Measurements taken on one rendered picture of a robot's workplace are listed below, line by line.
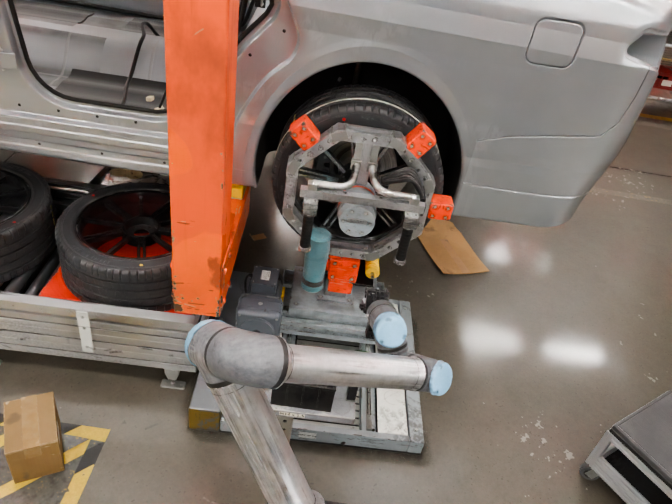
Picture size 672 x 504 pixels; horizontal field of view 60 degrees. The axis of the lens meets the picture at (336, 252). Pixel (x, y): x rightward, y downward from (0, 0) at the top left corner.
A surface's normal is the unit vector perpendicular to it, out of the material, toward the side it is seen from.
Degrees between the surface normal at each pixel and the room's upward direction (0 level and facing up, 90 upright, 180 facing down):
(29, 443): 0
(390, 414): 0
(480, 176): 90
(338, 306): 0
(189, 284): 90
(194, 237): 90
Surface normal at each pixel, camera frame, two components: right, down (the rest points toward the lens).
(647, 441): 0.14, -0.79
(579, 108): -0.04, 0.60
